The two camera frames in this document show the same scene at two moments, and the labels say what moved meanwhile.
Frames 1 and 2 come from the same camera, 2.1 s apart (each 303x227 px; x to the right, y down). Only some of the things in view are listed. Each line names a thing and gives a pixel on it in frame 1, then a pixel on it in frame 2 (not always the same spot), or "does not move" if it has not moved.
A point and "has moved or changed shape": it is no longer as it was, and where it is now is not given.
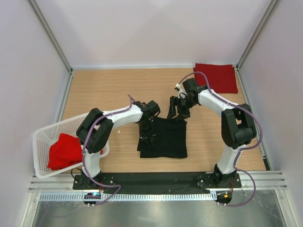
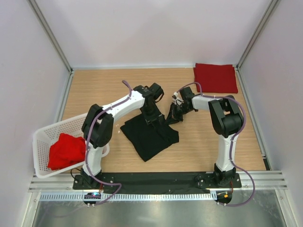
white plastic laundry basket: [42, 139] does not move
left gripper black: [145, 135] -> [157, 115]
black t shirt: [170, 141] has moved or changed shape
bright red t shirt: [67, 150] does not move
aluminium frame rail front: [251, 181] does not move
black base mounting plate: [151, 181] does not move
